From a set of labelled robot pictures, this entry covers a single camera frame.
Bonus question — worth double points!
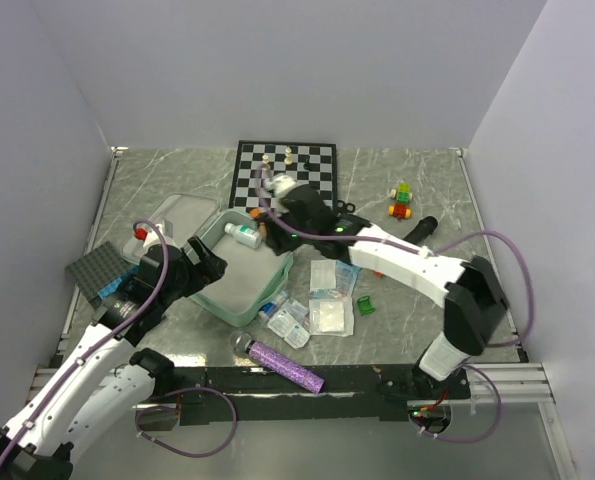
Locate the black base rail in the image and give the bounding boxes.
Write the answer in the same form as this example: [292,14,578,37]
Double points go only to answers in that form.
[49,349,473,426]

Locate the brown orange syrup bottle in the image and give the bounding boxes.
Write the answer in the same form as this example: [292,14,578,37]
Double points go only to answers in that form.
[249,208,267,242]

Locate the green plastic clip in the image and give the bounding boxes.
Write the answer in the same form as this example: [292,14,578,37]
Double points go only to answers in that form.
[357,295,375,316]

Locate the purple glitter microphone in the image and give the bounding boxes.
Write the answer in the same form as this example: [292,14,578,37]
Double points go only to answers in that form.
[229,331,324,394]

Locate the white gauze pad packet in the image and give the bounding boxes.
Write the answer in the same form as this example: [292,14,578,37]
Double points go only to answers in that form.
[309,297,354,337]

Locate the grey lego baseplate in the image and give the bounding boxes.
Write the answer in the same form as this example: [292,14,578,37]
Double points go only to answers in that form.
[66,241,131,301]

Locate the white medicine bottle green label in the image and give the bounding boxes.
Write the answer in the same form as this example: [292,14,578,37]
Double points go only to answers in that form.
[224,223,262,249]

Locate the alcohol wipe sachets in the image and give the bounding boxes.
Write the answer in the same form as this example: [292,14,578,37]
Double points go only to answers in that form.
[267,299,310,349]

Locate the black tube orange cap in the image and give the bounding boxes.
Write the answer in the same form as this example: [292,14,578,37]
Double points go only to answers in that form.
[403,216,438,245]

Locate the blue white bandage roll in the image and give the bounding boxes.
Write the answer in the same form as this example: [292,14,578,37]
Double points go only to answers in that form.
[258,291,288,322]

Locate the colourful toy block car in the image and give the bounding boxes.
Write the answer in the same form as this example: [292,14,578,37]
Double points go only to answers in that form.
[388,183,413,221]

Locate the clear plaster strip packet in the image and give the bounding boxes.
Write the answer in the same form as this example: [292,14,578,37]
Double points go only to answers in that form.
[310,259,337,291]

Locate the black white chessboard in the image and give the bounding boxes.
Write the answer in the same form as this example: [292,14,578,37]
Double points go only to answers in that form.
[228,140,338,226]

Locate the blue white mask packet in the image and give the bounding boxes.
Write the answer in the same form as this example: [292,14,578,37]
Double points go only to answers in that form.
[335,260,361,296]

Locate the mint green medicine case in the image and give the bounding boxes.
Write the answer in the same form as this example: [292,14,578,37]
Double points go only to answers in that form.
[149,193,293,327]

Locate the cream chess pawn right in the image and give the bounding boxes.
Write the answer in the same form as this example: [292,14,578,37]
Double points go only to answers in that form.
[284,147,293,166]

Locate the black binder clip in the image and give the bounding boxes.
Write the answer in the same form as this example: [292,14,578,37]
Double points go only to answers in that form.
[336,200,356,214]

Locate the blue lego brick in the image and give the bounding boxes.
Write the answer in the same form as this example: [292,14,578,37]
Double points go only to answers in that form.
[97,274,126,300]

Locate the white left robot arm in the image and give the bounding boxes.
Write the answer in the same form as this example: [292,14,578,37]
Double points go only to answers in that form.
[0,237,227,479]

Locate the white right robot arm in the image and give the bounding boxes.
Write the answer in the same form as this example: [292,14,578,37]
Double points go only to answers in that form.
[257,168,508,399]

